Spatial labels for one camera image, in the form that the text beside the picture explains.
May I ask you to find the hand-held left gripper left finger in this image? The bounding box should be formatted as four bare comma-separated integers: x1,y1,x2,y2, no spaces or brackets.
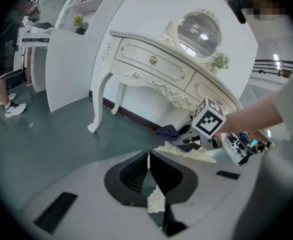
18,148,163,240

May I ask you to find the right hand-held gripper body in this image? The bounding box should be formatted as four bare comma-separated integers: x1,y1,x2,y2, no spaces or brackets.
178,96,227,152

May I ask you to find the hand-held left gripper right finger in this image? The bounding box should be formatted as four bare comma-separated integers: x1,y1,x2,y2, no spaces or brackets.
149,149,260,240

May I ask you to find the cream upholstered stool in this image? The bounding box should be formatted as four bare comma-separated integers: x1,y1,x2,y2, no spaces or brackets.
146,141,218,214

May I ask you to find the dark blue cloth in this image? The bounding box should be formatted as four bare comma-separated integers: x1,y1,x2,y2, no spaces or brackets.
156,124,195,153

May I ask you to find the person's right forearm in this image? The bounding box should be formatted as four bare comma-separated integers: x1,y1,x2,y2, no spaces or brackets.
217,93,285,138

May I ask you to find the white ornate dressing table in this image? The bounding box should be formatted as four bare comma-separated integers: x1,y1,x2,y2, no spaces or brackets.
87,30,245,145

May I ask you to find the green plant in white vase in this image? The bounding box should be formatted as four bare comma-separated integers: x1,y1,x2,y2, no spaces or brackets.
208,52,231,76

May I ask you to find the oval white framed mirror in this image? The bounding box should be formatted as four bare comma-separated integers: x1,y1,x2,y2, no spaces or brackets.
161,8,224,65

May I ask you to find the black metal railing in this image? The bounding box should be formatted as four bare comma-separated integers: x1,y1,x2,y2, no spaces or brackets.
252,58,293,79

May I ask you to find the white cabinet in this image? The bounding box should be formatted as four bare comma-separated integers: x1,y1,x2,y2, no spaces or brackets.
19,25,108,114

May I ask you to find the green plant in black pot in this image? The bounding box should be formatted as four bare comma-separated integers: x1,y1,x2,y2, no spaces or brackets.
73,13,90,36

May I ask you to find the black head camera rig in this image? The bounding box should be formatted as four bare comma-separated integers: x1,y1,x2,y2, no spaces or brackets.
223,0,248,25

